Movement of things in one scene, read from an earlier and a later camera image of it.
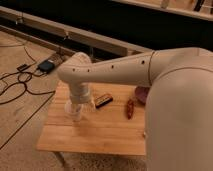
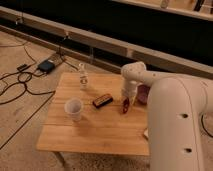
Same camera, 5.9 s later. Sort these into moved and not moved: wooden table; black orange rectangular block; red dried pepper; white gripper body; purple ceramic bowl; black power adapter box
Moved: white gripper body; red dried pepper
Not moved: purple ceramic bowl; black orange rectangular block; black power adapter box; wooden table
